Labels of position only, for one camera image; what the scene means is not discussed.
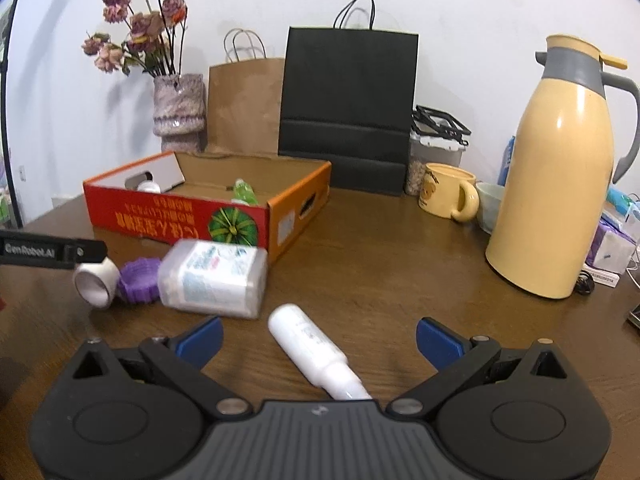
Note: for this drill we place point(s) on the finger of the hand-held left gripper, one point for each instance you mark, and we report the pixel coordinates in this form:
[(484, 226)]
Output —
[(92, 252)]

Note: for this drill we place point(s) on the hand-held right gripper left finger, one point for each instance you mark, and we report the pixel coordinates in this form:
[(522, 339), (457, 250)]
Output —
[(200, 340)]

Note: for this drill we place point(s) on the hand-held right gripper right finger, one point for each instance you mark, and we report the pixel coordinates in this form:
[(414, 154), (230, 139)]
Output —
[(440, 342)]

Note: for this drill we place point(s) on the white tape roll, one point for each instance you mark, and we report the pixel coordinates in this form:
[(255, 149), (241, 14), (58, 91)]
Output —
[(107, 280)]

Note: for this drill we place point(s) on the large white pill bottle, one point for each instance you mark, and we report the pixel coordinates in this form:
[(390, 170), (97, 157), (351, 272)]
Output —
[(215, 280)]

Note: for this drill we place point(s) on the orange printed cardboard box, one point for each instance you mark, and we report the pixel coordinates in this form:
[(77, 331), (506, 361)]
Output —
[(165, 215)]

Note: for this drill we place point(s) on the slim white bottle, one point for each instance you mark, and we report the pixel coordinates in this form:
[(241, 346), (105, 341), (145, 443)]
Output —
[(305, 340)]

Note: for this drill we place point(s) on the pale ceramic cup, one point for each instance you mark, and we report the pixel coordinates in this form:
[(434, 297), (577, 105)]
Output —
[(490, 205)]

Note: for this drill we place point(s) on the yellow bear mug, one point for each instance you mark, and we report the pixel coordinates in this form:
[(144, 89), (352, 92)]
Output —
[(440, 192)]

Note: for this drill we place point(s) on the green plastic bottle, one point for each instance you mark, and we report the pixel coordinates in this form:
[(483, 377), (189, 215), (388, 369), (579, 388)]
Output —
[(244, 192)]

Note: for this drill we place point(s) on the small black object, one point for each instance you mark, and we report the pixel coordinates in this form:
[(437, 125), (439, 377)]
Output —
[(585, 284)]

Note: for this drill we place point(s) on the pink textured vase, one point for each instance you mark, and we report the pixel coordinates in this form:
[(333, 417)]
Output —
[(177, 105)]

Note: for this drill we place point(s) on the flat white labelled box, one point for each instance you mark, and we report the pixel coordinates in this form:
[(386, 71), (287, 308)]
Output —
[(607, 279)]

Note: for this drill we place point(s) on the blue drink can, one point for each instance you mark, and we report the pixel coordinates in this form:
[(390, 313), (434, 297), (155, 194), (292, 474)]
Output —
[(506, 165)]

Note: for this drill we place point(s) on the clear container with black lid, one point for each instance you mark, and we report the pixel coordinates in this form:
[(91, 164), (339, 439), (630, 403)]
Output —
[(435, 150)]

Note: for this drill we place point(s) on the yellow thermos jug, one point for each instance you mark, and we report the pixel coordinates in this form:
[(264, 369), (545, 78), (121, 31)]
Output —
[(555, 185)]

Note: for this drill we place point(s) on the purple tissue pack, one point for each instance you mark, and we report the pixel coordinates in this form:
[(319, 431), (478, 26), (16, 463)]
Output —
[(612, 250)]

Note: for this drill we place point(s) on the black phone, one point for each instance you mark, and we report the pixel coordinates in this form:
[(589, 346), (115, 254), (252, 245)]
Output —
[(636, 317)]

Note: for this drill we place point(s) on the brown paper bag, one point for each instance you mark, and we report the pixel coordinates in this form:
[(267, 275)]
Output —
[(245, 110)]

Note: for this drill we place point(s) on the teal packet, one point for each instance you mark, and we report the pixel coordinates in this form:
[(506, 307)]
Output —
[(620, 200)]

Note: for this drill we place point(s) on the dried rose bouquet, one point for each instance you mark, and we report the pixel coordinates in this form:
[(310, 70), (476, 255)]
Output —
[(142, 25)]

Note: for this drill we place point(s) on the black paper bag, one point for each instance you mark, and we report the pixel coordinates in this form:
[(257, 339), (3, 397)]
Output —
[(347, 100)]

